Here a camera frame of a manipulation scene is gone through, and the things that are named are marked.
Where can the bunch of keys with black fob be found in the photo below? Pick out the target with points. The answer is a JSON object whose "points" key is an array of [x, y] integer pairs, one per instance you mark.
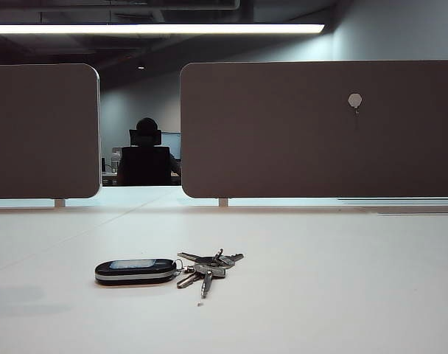
{"points": [[132, 273]]}

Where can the grey partition panel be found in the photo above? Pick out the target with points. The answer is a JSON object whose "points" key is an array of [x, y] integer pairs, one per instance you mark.
{"points": [[264, 129], [40, 129]]}

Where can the long ceiling light strip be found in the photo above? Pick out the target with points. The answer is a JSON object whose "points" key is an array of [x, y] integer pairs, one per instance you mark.
{"points": [[135, 29]]}

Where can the computer monitor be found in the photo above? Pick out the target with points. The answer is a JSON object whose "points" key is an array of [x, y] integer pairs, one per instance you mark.
{"points": [[172, 144]]}

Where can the black mesh office chair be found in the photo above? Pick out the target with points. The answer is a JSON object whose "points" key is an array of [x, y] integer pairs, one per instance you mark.
{"points": [[144, 166]]}

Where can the left grey partition panel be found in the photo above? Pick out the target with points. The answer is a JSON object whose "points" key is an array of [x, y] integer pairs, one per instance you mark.
{"points": [[40, 129]]}

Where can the white hexagonal wall hook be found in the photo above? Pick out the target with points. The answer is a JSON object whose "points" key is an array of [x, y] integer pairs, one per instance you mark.
{"points": [[355, 99]]}

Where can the seated person in dark clothes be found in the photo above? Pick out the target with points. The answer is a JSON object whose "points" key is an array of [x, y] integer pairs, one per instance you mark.
{"points": [[146, 123]]}

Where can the right grey partition panel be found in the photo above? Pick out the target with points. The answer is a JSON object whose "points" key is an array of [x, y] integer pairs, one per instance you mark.
{"points": [[264, 129]]}

